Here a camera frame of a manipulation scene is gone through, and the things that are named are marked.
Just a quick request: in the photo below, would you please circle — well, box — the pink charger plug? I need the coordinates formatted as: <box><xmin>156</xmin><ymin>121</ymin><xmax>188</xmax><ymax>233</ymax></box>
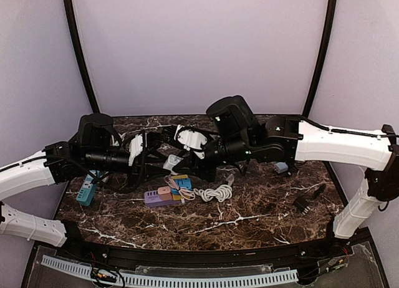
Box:
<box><xmin>157</xmin><ymin>186</ymin><xmax>173</xmax><ymax>201</ymax></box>

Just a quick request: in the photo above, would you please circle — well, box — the right black frame post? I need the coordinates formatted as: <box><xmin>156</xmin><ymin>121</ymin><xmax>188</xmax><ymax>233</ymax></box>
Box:
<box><xmin>302</xmin><ymin>0</ymin><xmax>337</xmax><ymax>117</ymax></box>

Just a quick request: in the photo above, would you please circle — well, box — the black plug adapter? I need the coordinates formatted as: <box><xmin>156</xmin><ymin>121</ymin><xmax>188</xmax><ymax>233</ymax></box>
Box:
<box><xmin>293</xmin><ymin>196</ymin><xmax>310</xmax><ymax>215</ymax></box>

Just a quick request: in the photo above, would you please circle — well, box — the black cable bundle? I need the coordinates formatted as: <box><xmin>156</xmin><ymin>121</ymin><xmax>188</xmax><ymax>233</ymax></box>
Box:
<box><xmin>308</xmin><ymin>183</ymin><xmax>328</xmax><ymax>201</ymax></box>

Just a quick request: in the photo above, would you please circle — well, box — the left black frame post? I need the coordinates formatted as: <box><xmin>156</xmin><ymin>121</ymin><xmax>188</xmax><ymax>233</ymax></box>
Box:
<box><xmin>63</xmin><ymin>0</ymin><xmax>100</xmax><ymax>113</ymax></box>

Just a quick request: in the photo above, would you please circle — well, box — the white charger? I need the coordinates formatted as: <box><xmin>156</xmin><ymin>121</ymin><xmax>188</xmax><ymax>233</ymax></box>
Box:
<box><xmin>163</xmin><ymin>154</ymin><xmax>183</xmax><ymax>175</ymax></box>

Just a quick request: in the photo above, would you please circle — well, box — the pink white usb cable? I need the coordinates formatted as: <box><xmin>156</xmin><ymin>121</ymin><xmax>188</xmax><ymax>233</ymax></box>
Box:
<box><xmin>164</xmin><ymin>175</ymin><xmax>196</xmax><ymax>204</ymax></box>

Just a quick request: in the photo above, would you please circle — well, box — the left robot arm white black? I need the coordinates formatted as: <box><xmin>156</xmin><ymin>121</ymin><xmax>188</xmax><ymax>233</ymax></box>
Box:
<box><xmin>1</xmin><ymin>113</ymin><xmax>166</xmax><ymax>247</ymax></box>

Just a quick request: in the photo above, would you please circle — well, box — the purple power strip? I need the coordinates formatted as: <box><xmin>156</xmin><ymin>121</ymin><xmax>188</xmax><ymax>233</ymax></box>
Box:
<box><xmin>144</xmin><ymin>190</ymin><xmax>181</xmax><ymax>208</ymax></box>

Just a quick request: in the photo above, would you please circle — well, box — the black frame post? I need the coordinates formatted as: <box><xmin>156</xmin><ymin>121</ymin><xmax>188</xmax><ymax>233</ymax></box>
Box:
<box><xmin>63</xmin><ymin>0</ymin><xmax>100</xmax><ymax>113</ymax></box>
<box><xmin>302</xmin><ymin>0</ymin><xmax>337</xmax><ymax>117</ymax></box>

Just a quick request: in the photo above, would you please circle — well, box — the black front aluminium rail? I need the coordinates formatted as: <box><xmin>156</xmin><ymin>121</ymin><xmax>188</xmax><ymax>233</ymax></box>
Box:
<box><xmin>57</xmin><ymin>239</ymin><xmax>347</xmax><ymax>270</ymax></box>

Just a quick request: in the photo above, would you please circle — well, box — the yellow cube socket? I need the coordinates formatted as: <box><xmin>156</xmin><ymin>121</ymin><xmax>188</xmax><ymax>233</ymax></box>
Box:
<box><xmin>170</xmin><ymin>175</ymin><xmax>191</xmax><ymax>200</ymax></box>

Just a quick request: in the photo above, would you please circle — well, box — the white coiled power cord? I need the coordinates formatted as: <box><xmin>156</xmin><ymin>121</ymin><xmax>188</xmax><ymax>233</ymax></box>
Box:
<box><xmin>193</xmin><ymin>174</ymin><xmax>235</xmax><ymax>203</ymax></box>

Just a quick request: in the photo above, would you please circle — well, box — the white slotted cable duct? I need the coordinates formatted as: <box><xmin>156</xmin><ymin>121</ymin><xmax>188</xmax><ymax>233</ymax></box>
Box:
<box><xmin>41</xmin><ymin>255</ymin><xmax>298</xmax><ymax>287</ymax></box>

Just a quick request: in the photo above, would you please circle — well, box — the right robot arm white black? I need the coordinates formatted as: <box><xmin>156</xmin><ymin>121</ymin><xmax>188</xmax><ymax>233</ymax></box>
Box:
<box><xmin>166</xmin><ymin>95</ymin><xmax>398</xmax><ymax>239</ymax></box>

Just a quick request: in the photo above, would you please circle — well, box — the light blue charger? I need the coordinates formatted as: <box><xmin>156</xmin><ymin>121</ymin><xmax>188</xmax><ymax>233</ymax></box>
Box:
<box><xmin>274</xmin><ymin>162</ymin><xmax>289</xmax><ymax>174</ymax></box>

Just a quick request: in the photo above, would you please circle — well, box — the blue adapter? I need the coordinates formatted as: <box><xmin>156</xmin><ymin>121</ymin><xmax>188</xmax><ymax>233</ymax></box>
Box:
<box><xmin>174</xmin><ymin>178</ymin><xmax>193</xmax><ymax>191</ymax></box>

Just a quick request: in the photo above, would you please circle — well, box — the teal power strip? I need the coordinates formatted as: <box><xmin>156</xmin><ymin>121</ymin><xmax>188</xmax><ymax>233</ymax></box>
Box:
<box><xmin>76</xmin><ymin>174</ymin><xmax>98</xmax><ymax>206</ymax></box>

